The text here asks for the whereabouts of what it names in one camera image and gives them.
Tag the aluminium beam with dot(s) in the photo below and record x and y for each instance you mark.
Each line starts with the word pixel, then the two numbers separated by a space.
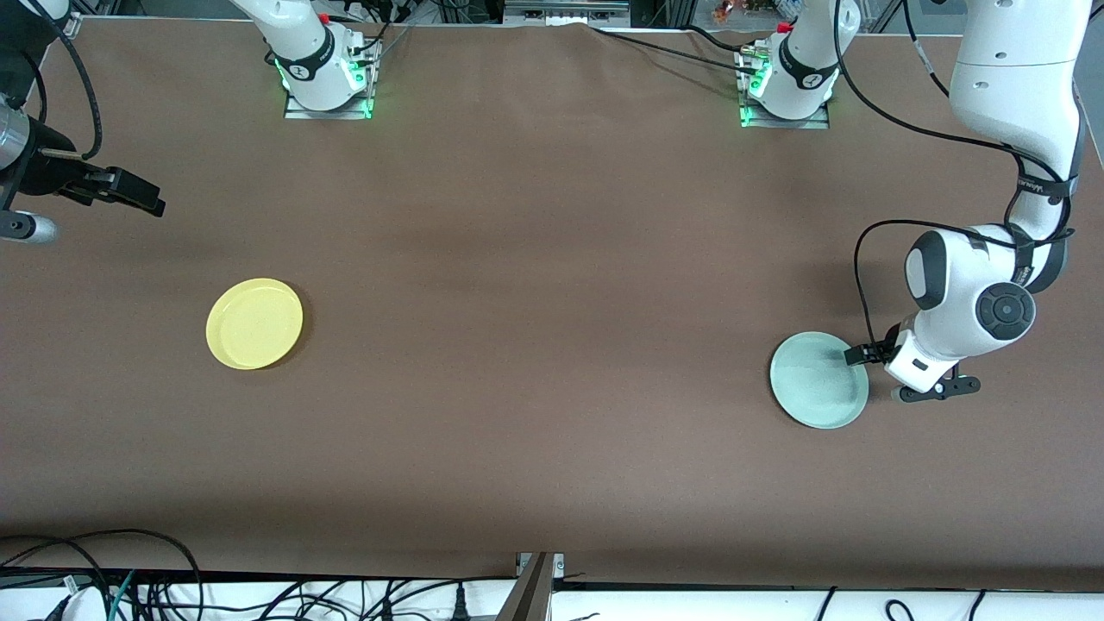
pixel 530 595

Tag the grey metal frame rail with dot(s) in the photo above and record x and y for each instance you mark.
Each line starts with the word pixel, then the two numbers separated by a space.
pixel 565 13

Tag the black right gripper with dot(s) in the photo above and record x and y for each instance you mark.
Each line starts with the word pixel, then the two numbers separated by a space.
pixel 49 172

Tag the light green plate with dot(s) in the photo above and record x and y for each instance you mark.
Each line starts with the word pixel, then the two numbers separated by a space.
pixel 819 384

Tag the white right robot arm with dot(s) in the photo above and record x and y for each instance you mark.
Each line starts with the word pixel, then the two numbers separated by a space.
pixel 302 52

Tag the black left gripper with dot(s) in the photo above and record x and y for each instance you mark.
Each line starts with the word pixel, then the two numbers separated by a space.
pixel 878 352

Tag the colourful small items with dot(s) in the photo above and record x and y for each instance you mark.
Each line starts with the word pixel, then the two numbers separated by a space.
pixel 750 9

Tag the black plug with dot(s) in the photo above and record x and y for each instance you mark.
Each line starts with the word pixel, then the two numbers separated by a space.
pixel 461 604

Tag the brown table cover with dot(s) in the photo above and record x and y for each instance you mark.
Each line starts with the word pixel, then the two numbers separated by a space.
pixel 552 259

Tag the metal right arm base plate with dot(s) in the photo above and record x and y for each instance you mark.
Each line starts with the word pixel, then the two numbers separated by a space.
pixel 328 114

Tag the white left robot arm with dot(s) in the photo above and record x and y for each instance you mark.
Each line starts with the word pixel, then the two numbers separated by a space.
pixel 1009 86

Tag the yellow plate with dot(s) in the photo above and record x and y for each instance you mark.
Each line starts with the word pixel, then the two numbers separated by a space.
pixel 254 323

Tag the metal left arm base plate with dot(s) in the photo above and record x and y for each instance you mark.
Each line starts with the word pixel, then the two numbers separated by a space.
pixel 811 123

